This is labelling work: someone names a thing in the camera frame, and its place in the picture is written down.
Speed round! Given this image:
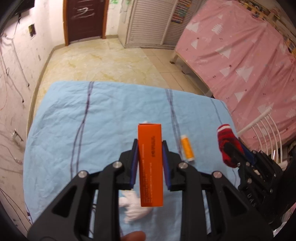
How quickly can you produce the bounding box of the dark brown door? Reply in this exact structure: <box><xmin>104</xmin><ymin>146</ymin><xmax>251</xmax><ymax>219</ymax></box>
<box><xmin>63</xmin><ymin>0</ymin><xmax>109</xmax><ymax>46</ymax></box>

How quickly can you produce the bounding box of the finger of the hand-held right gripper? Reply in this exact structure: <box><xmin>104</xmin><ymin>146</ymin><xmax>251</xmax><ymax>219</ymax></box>
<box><xmin>225</xmin><ymin>142</ymin><xmax>249</xmax><ymax>171</ymax></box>
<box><xmin>237</xmin><ymin>138</ymin><xmax>256</xmax><ymax>165</ymax></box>

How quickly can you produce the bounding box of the white metal chair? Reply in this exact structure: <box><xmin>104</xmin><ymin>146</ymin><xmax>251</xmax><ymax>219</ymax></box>
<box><xmin>237</xmin><ymin>109</ymin><xmax>289</xmax><ymax>167</ymax></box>

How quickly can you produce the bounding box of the black wall television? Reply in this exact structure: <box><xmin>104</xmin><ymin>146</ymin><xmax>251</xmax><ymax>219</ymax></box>
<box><xmin>14</xmin><ymin>0</ymin><xmax>35</xmax><ymax>13</ymax></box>

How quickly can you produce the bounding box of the long orange box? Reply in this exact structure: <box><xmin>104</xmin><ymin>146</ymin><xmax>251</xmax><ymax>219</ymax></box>
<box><xmin>138</xmin><ymin>123</ymin><xmax>164</xmax><ymax>207</ymax></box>

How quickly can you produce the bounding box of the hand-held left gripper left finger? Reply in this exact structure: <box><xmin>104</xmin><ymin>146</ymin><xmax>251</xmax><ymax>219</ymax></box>
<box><xmin>27</xmin><ymin>138</ymin><xmax>139</xmax><ymax>241</ymax></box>

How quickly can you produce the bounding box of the red striped sock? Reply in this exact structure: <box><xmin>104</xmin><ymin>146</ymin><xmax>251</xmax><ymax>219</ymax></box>
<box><xmin>217</xmin><ymin>124</ymin><xmax>244</xmax><ymax>168</ymax></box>

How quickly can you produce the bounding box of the light blue striped sheet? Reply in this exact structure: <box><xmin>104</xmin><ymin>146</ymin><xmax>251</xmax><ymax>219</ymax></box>
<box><xmin>23</xmin><ymin>81</ymin><xmax>238</xmax><ymax>241</ymax></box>

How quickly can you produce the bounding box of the orange thread spool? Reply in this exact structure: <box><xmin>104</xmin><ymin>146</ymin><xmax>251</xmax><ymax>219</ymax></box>
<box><xmin>180</xmin><ymin>135</ymin><xmax>195</xmax><ymax>162</ymax></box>

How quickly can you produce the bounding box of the colourful chart poster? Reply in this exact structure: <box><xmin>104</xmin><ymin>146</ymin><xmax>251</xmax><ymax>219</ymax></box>
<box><xmin>171</xmin><ymin>0</ymin><xmax>192</xmax><ymax>24</ymax></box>

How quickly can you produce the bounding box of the person's left hand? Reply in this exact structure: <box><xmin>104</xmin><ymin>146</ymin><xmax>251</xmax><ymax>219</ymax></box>
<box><xmin>121</xmin><ymin>231</ymin><xmax>147</xmax><ymax>241</ymax></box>

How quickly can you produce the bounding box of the pink tree print curtain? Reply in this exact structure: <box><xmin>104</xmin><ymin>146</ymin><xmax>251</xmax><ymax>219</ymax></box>
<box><xmin>174</xmin><ymin>0</ymin><xmax>296</xmax><ymax>149</ymax></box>

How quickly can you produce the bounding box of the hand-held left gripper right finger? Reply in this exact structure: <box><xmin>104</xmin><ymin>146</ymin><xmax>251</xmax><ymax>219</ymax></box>
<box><xmin>162</xmin><ymin>140</ymin><xmax>274</xmax><ymax>241</ymax></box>

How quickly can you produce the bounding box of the white cloth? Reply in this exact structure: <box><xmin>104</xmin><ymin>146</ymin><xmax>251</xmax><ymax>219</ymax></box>
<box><xmin>118</xmin><ymin>192</ymin><xmax>154</xmax><ymax>224</ymax></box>

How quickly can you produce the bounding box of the white louvered wardrobe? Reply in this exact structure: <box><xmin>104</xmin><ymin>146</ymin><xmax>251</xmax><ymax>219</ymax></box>
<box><xmin>125</xmin><ymin>0</ymin><xmax>208</xmax><ymax>50</ymax></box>

